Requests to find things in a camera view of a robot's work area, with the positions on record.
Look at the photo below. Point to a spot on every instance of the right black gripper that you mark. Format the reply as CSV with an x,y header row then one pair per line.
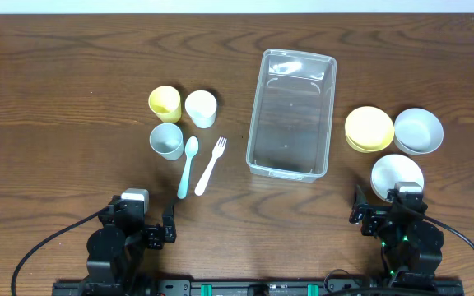
x,y
369,219

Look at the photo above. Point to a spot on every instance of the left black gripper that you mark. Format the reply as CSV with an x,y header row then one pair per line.
x,y
155,235

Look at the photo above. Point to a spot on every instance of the white plastic bowl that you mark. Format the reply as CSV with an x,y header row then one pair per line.
x,y
392,169

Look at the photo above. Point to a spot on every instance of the mint green plastic spoon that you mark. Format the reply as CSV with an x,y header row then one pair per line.
x,y
191,149

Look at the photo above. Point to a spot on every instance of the grey plastic cup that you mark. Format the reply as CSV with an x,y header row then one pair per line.
x,y
167,140

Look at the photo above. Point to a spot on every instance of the yellow plastic bowl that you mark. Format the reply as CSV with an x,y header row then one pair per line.
x,y
368,129

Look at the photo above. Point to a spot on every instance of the cream white plastic fork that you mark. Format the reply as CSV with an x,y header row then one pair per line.
x,y
217,152

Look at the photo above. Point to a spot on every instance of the yellow plastic cup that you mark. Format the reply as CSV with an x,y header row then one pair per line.
x,y
165,103

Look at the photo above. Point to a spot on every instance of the cream white plastic cup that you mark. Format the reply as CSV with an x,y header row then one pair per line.
x,y
201,107

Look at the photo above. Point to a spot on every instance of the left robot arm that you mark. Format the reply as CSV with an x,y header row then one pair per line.
x,y
116,251

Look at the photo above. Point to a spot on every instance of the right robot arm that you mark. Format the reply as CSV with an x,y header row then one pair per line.
x,y
410,246

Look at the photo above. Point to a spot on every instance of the clear plastic container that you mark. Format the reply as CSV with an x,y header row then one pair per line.
x,y
291,124

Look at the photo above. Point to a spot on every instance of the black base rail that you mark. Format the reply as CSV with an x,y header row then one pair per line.
x,y
332,286

